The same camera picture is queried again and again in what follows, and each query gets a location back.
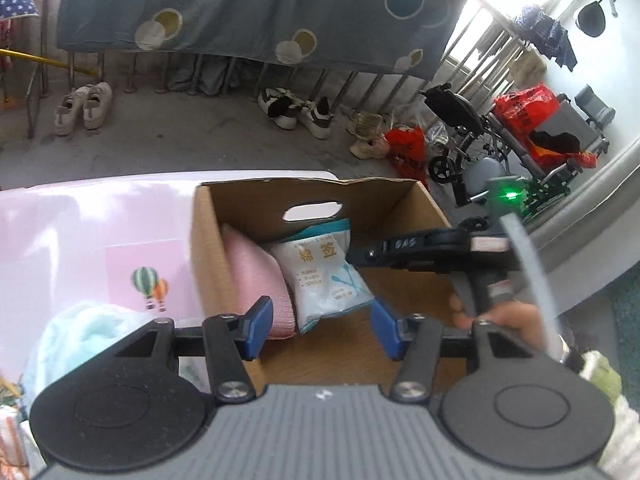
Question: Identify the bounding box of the blue dotted bedsheet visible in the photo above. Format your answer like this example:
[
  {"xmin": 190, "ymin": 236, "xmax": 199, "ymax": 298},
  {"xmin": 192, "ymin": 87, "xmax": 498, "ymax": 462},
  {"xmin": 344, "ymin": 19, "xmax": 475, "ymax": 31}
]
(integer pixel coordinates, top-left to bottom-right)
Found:
[{"xmin": 55, "ymin": 0, "xmax": 476, "ymax": 82}]

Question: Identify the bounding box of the beige shoe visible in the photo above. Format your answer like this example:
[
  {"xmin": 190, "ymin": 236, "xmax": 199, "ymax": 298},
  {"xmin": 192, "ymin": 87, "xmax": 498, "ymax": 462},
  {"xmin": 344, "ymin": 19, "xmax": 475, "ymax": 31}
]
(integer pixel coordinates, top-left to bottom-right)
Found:
[
  {"xmin": 347, "ymin": 112, "xmax": 385, "ymax": 137},
  {"xmin": 349, "ymin": 137, "xmax": 391, "ymax": 161}
]

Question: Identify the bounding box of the pink towel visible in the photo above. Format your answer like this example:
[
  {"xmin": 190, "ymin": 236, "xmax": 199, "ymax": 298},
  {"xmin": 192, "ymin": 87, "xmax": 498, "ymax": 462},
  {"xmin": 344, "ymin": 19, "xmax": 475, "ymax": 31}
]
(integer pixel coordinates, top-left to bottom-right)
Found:
[{"xmin": 220, "ymin": 223, "xmax": 297, "ymax": 342}]

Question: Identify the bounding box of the black and white sneaker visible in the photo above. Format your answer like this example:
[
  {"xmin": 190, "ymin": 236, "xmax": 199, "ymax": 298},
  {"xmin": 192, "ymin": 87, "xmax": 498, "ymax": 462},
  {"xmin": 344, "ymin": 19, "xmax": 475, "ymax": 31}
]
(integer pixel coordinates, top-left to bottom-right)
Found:
[
  {"xmin": 257, "ymin": 87, "xmax": 302, "ymax": 130},
  {"xmin": 298, "ymin": 96, "xmax": 335, "ymax": 140}
]

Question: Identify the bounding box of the white cotton swab packet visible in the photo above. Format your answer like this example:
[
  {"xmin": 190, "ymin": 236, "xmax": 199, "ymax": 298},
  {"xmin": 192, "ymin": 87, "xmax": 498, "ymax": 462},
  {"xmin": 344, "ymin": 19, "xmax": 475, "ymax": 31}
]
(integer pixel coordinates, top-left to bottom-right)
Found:
[{"xmin": 263, "ymin": 217, "xmax": 376, "ymax": 335}]

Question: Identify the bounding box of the orange plastic bag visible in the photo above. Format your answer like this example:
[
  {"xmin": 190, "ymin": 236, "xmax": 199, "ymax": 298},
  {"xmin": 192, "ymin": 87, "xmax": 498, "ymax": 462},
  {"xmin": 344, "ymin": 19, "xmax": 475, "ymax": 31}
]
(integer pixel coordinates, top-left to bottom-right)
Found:
[{"xmin": 529, "ymin": 132, "xmax": 599, "ymax": 172}]

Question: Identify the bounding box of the brown cardboard box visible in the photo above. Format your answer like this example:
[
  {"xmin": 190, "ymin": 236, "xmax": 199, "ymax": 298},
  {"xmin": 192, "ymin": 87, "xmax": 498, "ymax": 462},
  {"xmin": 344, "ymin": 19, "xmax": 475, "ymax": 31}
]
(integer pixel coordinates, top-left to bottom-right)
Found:
[{"xmin": 189, "ymin": 178, "xmax": 473, "ymax": 391}]

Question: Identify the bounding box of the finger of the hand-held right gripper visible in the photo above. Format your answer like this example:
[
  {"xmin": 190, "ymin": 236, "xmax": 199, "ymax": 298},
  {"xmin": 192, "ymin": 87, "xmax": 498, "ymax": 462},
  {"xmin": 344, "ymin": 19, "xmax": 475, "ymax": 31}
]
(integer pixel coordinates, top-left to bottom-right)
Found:
[{"xmin": 346, "ymin": 228, "xmax": 471, "ymax": 274}]

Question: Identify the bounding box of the large red plastic bag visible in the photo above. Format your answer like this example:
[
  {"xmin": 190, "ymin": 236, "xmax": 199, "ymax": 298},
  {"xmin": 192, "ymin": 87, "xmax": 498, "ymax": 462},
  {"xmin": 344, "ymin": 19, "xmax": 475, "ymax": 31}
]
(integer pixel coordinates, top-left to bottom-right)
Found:
[{"xmin": 494, "ymin": 87, "xmax": 560, "ymax": 134}]

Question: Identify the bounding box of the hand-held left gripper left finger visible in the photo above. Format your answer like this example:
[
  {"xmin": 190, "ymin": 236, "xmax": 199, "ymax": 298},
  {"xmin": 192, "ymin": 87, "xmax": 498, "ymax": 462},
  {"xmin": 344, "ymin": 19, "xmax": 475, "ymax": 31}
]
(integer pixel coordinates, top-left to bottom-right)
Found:
[{"xmin": 114, "ymin": 296, "xmax": 274, "ymax": 405}]

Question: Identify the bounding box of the grey cable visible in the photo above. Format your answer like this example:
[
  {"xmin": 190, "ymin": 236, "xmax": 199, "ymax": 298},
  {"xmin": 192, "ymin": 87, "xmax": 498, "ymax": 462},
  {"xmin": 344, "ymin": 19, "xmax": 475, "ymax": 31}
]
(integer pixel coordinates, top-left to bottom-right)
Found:
[{"xmin": 500, "ymin": 214, "xmax": 567, "ymax": 363}]

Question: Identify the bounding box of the person's right hand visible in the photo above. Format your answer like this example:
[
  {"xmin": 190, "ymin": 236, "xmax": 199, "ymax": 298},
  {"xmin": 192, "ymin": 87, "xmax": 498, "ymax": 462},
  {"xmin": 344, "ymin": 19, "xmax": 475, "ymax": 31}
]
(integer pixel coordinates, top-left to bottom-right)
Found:
[{"xmin": 449, "ymin": 295, "xmax": 561, "ymax": 358}]

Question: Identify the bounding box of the black wheelchair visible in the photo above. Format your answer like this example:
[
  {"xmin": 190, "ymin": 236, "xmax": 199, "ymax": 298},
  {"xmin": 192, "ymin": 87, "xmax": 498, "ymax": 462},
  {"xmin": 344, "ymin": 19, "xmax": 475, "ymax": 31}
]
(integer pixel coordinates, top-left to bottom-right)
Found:
[{"xmin": 423, "ymin": 84, "xmax": 512, "ymax": 207}]

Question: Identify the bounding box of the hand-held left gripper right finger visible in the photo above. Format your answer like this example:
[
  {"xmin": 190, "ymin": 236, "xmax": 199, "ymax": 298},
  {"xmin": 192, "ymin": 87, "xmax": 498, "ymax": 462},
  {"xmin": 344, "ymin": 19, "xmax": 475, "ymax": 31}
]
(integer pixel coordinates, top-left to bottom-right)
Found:
[{"xmin": 371, "ymin": 297, "xmax": 538, "ymax": 405}]

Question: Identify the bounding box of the star pattern cloth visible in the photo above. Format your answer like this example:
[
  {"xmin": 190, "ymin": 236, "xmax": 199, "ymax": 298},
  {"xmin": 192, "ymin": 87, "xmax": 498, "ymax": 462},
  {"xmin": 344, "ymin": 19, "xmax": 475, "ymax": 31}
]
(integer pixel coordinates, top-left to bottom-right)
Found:
[{"xmin": 0, "ymin": 0, "xmax": 40, "ymax": 20}]

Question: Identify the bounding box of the yellow pole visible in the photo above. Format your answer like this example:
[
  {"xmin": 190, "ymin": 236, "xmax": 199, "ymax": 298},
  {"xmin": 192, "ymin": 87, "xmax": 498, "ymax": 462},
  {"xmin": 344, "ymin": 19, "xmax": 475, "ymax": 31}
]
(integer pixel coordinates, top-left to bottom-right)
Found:
[{"xmin": 0, "ymin": 49, "xmax": 70, "ymax": 69}]

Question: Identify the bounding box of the grey wheelchair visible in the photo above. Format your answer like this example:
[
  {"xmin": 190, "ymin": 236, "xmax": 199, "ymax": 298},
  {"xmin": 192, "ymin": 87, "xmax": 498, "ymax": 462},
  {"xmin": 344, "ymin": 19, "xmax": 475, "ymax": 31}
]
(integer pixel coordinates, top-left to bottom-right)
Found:
[{"xmin": 487, "ymin": 85, "xmax": 617, "ymax": 196}]

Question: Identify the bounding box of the clear plastic bag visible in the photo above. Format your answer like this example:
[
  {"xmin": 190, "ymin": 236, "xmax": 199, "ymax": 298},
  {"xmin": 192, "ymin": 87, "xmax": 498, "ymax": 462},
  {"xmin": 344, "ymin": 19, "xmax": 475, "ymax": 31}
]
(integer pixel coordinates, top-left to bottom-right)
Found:
[{"xmin": 424, "ymin": 121, "xmax": 452, "ymax": 147}]

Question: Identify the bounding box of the black cap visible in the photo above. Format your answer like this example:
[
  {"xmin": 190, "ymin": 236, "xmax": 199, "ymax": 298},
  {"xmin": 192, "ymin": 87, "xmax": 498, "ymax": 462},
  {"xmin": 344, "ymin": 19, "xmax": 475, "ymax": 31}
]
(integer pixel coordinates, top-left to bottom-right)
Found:
[{"xmin": 575, "ymin": 1, "xmax": 608, "ymax": 37}]

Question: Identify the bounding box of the blue plaid garment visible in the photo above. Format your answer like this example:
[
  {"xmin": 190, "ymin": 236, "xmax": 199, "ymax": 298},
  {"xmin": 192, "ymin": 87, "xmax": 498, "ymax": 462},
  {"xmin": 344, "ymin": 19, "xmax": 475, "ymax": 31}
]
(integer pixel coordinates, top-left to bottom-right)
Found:
[{"xmin": 514, "ymin": 4, "xmax": 579, "ymax": 72}]

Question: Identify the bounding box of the light blue soft bundle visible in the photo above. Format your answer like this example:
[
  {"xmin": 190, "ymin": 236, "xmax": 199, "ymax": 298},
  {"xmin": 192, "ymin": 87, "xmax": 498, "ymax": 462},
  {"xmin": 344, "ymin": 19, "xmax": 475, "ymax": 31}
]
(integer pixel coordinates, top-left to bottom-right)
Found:
[{"xmin": 22, "ymin": 300, "xmax": 158, "ymax": 411}]

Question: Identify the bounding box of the metal railing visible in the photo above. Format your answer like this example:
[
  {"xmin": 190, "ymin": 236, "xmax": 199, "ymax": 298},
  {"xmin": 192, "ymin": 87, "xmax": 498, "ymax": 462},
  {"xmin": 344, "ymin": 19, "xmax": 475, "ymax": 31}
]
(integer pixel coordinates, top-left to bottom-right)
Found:
[{"xmin": 27, "ymin": 0, "xmax": 521, "ymax": 116}]

